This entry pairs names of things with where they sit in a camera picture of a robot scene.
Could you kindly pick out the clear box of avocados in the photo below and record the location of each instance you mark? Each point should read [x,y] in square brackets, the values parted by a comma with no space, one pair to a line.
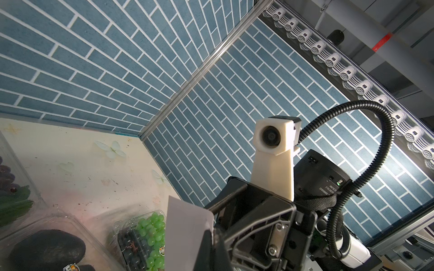
[55,243]

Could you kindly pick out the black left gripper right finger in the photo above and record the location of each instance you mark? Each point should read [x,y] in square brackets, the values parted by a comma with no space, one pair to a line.
[220,256]

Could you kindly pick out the overhead LED light strip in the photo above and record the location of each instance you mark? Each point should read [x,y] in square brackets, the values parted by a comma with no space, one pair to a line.
[416,135]

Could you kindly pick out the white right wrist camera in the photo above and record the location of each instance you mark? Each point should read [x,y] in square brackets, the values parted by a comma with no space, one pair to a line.
[275,140]

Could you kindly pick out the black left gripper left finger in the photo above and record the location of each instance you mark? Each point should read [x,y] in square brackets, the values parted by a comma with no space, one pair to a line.
[203,254]

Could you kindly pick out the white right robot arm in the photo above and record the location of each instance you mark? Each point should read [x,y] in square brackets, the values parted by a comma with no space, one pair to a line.
[319,183]

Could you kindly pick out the clear box of dark grapes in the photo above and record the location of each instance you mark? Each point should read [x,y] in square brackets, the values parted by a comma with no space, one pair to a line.
[20,198]

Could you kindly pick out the white fruit sticker sheet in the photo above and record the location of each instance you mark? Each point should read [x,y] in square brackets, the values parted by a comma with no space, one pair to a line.
[185,227]

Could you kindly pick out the clear box of mixed grapes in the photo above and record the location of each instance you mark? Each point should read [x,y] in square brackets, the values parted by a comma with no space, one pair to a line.
[141,241]

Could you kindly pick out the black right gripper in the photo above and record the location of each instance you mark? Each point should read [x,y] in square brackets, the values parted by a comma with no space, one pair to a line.
[262,231]

